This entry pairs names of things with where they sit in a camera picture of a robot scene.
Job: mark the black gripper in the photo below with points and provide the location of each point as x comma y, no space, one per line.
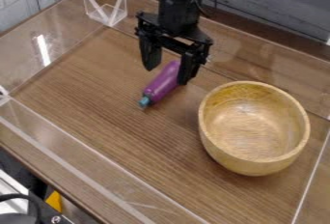
172,29

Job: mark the purple toy eggplant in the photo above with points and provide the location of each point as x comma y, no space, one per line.
162,85

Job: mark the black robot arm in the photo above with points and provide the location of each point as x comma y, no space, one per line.
172,29

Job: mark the brown wooden bowl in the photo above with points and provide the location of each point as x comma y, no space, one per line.
254,127

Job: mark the yellow black device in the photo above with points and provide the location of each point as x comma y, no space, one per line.
57,210

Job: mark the clear acrylic tray wall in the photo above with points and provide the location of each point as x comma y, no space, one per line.
130,163

